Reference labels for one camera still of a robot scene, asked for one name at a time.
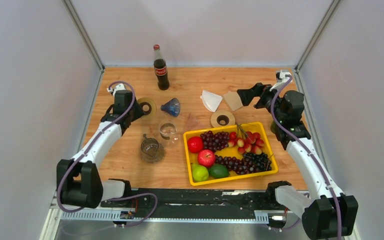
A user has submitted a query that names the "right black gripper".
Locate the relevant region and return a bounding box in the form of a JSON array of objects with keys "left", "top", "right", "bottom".
[{"left": 236, "top": 82, "right": 286, "bottom": 123}]

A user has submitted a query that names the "white paper coffee filter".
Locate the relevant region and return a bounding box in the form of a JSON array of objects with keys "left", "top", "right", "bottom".
[{"left": 200, "top": 90, "right": 223, "bottom": 113}]

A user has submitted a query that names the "blue glass coffee dripper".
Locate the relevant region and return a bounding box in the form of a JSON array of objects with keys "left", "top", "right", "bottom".
[{"left": 160, "top": 98, "right": 181, "bottom": 117}]

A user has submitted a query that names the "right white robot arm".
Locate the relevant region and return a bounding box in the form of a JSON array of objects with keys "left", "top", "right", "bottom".
[{"left": 237, "top": 82, "right": 359, "bottom": 240}]

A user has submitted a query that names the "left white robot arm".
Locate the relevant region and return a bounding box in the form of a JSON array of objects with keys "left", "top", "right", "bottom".
[{"left": 56, "top": 89, "right": 144, "bottom": 213}]

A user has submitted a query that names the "brown paper coffee filter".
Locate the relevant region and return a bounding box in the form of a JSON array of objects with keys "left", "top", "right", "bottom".
[{"left": 222, "top": 91, "right": 244, "bottom": 112}]

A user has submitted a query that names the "clear glass dripper cone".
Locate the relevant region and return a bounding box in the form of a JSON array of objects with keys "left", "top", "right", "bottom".
[{"left": 183, "top": 113, "right": 203, "bottom": 132}]

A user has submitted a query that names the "yellow plastic tray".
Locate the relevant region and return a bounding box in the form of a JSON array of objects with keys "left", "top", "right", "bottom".
[{"left": 183, "top": 122, "right": 278, "bottom": 186}]

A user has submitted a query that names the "small clear glass cup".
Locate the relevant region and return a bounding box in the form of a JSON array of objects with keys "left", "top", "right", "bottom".
[{"left": 158, "top": 119, "right": 179, "bottom": 147}]

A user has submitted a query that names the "green glass bottle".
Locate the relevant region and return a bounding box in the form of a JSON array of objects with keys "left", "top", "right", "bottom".
[{"left": 270, "top": 121, "right": 278, "bottom": 134}]

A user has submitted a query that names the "red cherries bunch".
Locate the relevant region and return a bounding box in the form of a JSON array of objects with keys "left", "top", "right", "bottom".
[{"left": 228, "top": 122, "right": 265, "bottom": 156}]

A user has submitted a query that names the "cola glass bottle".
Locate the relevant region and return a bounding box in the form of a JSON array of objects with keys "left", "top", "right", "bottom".
[{"left": 153, "top": 44, "right": 170, "bottom": 91}]

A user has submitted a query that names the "upper red grape bunch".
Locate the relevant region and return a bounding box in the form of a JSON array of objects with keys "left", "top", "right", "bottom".
[{"left": 200, "top": 130, "right": 230, "bottom": 153}]

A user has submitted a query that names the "lower dark grape bunch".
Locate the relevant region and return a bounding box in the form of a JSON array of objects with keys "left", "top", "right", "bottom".
[{"left": 215, "top": 153, "right": 274, "bottom": 176}]

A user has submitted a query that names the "red tomato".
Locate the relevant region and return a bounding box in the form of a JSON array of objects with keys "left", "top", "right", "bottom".
[{"left": 187, "top": 136, "right": 204, "bottom": 154}]

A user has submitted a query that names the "red apple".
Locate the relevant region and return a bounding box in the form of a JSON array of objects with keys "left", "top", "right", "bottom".
[{"left": 197, "top": 149, "right": 216, "bottom": 168}]

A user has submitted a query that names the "green avocado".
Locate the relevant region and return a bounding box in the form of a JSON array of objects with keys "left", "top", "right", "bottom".
[{"left": 208, "top": 163, "right": 230, "bottom": 179}]

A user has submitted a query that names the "green lime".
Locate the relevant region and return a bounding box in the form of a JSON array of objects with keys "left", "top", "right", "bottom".
[{"left": 191, "top": 163, "right": 210, "bottom": 183}]

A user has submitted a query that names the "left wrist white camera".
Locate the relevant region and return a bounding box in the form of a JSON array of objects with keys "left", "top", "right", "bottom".
[{"left": 107, "top": 83, "right": 126, "bottom": 96}]

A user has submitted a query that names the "wrist white camera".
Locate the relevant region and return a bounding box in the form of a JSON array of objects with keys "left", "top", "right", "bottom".
[
  {"left": 107, "top": 83, "right": 126, "bottom": 96},
  {"left": 269, "top": 69, "right": 293, "bottom": 92}
]

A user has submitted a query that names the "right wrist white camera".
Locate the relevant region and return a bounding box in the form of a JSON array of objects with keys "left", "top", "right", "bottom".
[{"left": 269, "top": 69, "right": 293, "bottom": 92}]

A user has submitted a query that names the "glass carafe with handle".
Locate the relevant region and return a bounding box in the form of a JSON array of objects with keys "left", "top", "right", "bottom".
[{"left": 140, "top": 134, "right": 166, "bottom": 164}]

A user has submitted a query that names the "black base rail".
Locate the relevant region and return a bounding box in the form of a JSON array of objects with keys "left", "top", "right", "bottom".
[{"left": 100, "top": 188, "right": 286, "bottom": 220}]

